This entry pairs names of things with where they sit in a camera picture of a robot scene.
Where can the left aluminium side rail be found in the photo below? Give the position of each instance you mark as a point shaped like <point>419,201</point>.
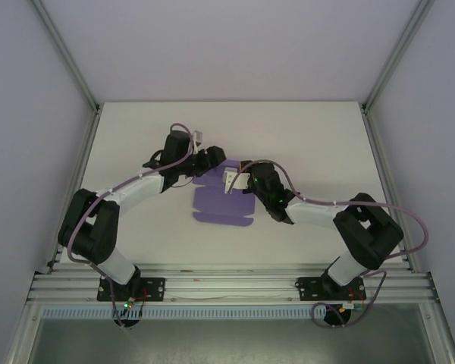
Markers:
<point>76,182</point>

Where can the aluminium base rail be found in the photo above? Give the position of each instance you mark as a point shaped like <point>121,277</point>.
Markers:
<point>231,284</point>

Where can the right aluminium corner post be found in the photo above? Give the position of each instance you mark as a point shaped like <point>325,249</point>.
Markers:
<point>398,53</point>

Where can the right aluminium side rail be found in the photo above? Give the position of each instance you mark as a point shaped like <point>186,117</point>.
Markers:
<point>386,182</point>

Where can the aluminium corner post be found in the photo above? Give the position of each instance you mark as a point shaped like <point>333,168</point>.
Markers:
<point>398,53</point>
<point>66,57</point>

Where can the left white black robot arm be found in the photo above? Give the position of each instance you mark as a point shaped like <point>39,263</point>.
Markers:
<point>136,193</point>

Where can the aluminium side rail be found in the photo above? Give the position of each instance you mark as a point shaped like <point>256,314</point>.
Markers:
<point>76,182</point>
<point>386,182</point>

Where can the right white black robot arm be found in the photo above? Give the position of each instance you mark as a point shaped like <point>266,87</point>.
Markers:
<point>314,212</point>

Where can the metal sheet panel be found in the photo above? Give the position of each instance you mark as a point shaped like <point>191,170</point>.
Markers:
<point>227,341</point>

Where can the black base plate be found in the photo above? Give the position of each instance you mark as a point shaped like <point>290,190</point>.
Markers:
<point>307,288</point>
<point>151,288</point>

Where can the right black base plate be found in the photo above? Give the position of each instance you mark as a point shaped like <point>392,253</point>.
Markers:
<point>307,288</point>

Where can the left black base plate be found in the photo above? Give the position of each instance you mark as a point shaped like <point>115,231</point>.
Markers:
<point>151,288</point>

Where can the left aluminium corner post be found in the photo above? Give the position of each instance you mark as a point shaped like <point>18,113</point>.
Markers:
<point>66,57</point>

